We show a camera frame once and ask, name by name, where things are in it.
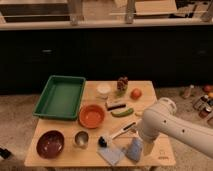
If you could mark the green plastic tray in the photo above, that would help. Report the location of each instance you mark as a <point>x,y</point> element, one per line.
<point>60,98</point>

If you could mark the small metal cup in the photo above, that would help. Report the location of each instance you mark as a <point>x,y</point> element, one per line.
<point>81,139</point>

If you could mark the dish brush white handle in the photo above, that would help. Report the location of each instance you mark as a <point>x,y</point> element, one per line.
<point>105,140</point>

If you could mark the yellow banana toy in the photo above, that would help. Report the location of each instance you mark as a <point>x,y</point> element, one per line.
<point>139,113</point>

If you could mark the purple bowl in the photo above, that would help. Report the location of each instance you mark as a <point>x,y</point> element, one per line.
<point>50,144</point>

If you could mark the green cucumber toy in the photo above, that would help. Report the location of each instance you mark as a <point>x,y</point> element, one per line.
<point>124,113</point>

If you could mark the blue cloth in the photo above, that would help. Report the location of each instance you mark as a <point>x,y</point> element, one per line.
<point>112,155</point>

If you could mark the red tomato toy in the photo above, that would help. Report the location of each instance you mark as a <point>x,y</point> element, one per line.
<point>136,94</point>

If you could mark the bottles on floor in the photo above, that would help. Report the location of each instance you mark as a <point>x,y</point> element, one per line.
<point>201,101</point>

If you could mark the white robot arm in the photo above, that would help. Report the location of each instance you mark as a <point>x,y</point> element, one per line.
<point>160,118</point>

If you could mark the black object on floor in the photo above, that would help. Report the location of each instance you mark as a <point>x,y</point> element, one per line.
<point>5,153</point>

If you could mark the wooden shelf rack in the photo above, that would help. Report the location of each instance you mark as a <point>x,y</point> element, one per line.
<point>61,14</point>

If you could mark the orange bowl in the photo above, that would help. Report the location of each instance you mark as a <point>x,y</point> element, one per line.
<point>91,116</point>

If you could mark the white small cup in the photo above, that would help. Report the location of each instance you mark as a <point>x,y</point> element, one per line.
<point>103,90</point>

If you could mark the bunch of grapes toy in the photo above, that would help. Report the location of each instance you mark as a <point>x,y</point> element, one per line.
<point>122,85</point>

